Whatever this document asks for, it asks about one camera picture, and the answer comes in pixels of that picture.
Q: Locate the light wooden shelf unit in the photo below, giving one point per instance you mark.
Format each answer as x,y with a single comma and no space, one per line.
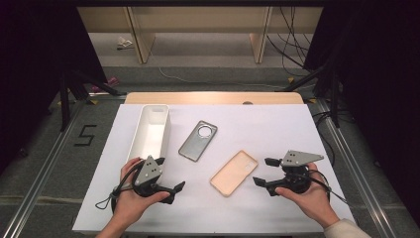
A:
198,20

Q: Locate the grey phone case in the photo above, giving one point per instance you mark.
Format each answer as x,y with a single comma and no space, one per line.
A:
194,145

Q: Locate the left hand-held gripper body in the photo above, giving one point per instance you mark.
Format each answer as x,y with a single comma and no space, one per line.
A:
148,172

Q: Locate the wooden table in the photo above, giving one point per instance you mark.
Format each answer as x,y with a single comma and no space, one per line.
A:
204,98

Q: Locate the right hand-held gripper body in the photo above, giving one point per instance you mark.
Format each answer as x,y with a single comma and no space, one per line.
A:
297,158

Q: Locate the white plastic storage box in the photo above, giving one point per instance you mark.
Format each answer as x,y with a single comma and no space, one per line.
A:
150,132

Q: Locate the dark curtain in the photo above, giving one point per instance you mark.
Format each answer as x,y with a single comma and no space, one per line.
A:
379,82
33,66

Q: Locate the white table sheet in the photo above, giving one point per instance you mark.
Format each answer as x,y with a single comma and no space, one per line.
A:
231,211

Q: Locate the pink object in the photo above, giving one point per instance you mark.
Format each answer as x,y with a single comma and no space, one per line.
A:
112,81

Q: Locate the beige phone case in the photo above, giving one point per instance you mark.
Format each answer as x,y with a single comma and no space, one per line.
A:
232,173

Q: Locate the person's right hand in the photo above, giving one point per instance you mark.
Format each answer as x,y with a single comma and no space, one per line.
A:
313,198

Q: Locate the person's left hand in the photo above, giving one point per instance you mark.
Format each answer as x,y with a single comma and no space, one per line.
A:
130,205

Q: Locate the metal floor rail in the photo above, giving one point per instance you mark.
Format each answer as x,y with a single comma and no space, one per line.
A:
43,172
350,158

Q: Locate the white crumpled litter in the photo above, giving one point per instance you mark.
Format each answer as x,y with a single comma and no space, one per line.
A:
124,43

